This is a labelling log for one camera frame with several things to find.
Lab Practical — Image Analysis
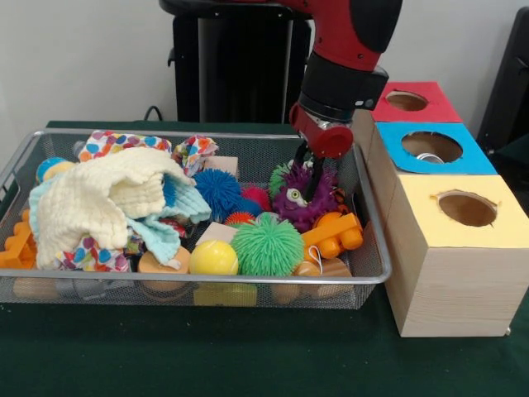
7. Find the black panel stand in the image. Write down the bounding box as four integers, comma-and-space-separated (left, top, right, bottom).
479, 8, 529, 154

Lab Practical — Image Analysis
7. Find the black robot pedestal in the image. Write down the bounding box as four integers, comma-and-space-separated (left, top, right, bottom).
160, 0, 319, 125

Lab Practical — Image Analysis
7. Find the tan orange ball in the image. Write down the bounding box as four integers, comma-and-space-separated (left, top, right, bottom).
137, 248, 191, 290

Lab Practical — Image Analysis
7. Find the pink spiky rubber ball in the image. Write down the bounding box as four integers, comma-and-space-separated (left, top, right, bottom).
241, 185, 274, 212

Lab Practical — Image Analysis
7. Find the purple spiky ball with eyes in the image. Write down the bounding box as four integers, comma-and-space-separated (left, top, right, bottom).
269, 159, 341, 234

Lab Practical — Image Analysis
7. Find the orange toy building block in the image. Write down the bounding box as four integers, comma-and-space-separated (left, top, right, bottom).
299, 211, 365, 264

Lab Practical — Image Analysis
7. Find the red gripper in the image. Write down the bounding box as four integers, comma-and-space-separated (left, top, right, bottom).
288, 102, 356, 204

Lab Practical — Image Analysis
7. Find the wooden box with three holes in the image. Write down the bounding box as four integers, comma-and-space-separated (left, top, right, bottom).
351, 80, 529, 338

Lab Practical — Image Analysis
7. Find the mint green cloth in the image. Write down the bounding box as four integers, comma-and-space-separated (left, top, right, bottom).
29, 170, 212, 264

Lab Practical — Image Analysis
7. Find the small wooden block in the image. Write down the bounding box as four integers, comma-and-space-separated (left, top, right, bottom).
195, 222, 241, 246
203, 155, 241, 179

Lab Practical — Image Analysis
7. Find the small colourful dotted cloth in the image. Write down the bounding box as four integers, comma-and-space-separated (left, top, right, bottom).
56, 236, 133, 272

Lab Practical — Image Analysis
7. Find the dark green table cloth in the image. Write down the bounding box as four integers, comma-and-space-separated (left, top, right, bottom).
0, 120, 529, 397

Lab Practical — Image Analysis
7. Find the cream white cloth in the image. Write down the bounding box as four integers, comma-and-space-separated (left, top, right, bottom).
35, 147, 195, 270

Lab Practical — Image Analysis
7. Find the shallow clear mesh bin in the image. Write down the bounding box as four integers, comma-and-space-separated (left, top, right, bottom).
0, 128, 393, 311

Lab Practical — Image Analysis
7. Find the small blue yellow ball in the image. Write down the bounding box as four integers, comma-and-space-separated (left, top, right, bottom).
35, 156, 80, 184

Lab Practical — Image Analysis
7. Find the small orange plastic toy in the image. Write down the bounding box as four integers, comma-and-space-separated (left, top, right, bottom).
0, 210, 41, 270

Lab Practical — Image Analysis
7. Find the large colourful dotted cloth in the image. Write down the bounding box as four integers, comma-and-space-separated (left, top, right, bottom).
79, 131, 220, 176

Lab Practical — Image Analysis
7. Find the small orange spiky ball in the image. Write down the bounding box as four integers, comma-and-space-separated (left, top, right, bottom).
226, 212, 259, 227

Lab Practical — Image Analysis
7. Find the green spiky rubber ball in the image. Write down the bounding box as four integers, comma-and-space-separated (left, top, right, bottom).
230, 213, 305, 277

